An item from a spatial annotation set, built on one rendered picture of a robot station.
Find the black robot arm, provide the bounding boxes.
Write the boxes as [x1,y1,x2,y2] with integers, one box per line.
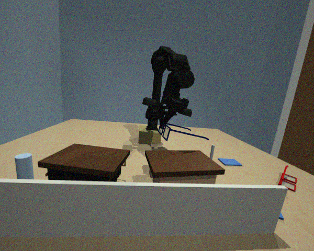
[145,46,195,131]

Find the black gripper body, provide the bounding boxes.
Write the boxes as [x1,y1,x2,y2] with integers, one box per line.
[142,87,192,117]

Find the blue-grey cylinder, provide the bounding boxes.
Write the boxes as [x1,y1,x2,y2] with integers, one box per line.
[15,154,34,179]

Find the navy glasses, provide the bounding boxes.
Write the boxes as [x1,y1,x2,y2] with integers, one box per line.
[158,123,209,141]

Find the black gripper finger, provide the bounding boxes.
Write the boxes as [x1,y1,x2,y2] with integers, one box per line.
[156,109,166,128]
[163,111,177,124]

